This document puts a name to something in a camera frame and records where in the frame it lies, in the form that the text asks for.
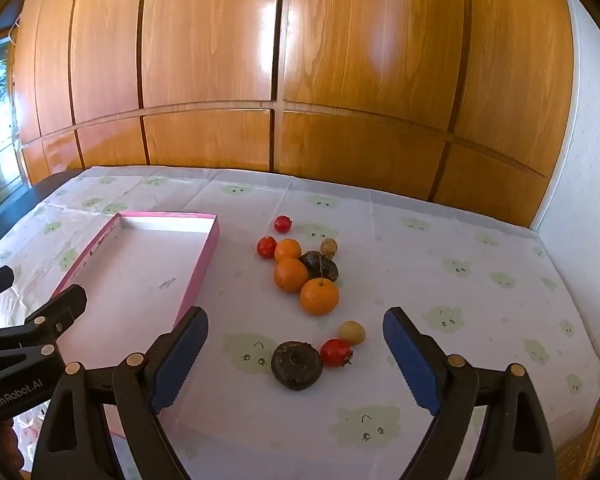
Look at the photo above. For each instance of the small red fruit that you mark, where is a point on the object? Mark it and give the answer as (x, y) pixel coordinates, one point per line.
(282, 223)
(266, 247)

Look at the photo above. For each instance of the mandarin orange with long stem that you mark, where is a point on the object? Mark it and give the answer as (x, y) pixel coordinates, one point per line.
(319, 297)

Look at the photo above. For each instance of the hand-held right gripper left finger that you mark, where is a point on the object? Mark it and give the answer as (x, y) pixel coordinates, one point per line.
(180, 360)

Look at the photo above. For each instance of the small yellow fruit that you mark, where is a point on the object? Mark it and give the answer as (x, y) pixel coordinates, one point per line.
(352, 333)
(329, 246)

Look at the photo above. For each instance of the dark round fruit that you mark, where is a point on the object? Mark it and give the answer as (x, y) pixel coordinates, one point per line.
(296, 366)

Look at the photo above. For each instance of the wooden wardrobe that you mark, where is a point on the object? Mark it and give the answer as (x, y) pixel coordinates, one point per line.
(205, 60)

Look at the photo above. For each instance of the red fruit with calyx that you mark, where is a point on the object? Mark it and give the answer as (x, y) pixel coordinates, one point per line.
(335, 352)

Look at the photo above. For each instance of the pink cardboard tray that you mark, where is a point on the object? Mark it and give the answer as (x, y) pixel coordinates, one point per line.
(130, 270)

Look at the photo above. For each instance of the white tablecloth with green print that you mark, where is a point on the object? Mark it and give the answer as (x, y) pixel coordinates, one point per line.
(430, 260)

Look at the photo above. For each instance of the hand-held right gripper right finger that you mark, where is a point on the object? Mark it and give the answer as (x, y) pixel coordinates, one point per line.
(412, 360)

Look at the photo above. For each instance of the dark wrinkled lumpy fruit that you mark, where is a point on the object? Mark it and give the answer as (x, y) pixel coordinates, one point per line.
(312, 261)

